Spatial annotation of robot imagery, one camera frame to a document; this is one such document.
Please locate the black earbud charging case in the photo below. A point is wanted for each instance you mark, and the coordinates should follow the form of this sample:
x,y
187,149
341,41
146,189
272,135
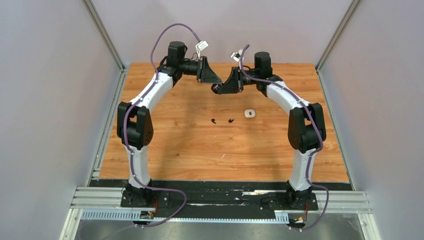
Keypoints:
x,y
216,88

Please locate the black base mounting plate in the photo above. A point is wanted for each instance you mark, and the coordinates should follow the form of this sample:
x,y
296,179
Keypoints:
x,y
214,199

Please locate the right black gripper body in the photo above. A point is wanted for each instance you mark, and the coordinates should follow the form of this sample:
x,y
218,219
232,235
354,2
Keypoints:
x,y
243,80

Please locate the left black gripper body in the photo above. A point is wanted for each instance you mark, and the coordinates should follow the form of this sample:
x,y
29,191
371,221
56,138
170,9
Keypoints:
x,y
194,68

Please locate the cream earbud charging case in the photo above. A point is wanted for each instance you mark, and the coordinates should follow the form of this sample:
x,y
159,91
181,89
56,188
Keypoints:
x,y
249,113

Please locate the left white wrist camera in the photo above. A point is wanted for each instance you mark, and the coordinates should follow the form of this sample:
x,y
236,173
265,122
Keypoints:
x,y
200,46

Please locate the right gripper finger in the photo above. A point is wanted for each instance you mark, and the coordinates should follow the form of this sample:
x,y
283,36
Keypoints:
x,y
224,89
233,79

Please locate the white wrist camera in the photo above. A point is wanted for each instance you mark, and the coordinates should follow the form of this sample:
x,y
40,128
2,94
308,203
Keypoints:
x,y
237,55
200,46

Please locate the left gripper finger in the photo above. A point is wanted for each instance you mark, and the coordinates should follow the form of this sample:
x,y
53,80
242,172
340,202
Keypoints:
x,y
206,69
211,80

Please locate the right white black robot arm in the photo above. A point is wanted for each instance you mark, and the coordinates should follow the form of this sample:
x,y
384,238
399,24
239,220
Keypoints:
x,y
306,130

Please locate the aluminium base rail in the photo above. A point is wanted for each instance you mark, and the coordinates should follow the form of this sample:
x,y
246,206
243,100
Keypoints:
x,y
95,203

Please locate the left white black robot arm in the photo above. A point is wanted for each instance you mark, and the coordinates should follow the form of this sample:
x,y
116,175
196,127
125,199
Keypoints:
x,y
134,120

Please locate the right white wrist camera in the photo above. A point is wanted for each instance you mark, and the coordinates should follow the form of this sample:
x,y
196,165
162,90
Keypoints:
x,y
237,55

